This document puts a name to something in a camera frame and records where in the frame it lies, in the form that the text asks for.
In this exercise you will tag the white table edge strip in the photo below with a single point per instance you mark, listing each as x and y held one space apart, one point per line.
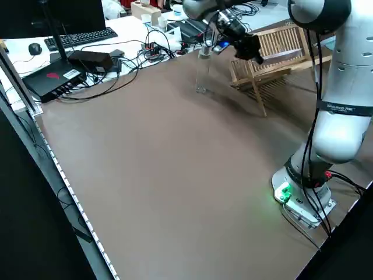
73 192

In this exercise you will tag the aluminium frame profile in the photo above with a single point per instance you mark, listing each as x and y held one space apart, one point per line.
20 78

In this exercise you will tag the black power brick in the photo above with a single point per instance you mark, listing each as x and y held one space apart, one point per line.
91 59

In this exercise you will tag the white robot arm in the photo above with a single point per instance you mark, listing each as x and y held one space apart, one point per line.
344 87

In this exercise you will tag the black keyboard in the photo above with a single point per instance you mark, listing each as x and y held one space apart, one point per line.
84 36

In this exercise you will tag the black stand pole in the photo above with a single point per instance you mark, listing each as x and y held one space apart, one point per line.
56 35

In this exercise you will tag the black power supply box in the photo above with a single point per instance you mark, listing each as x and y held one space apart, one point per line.
192 29

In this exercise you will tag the hub with red lights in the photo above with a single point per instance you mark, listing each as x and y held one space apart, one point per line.
152 51

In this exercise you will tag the wooden dish rack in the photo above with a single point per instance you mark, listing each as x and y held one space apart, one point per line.
279 41

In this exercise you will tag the black computer mouse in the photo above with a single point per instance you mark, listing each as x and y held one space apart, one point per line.
35 48

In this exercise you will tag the black computer monitor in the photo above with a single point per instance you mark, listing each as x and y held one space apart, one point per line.
29 17

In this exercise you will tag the blue plate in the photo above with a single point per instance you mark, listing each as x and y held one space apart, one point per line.
330 46

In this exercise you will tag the pale plate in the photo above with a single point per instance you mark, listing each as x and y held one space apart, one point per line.
282 56

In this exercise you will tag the clear bottle with grey lid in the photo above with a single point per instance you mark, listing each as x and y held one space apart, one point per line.
204 70

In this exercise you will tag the black box with red logo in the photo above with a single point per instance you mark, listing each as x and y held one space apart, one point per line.
52 78

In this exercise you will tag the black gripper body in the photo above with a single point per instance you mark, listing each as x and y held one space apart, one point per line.
239 32

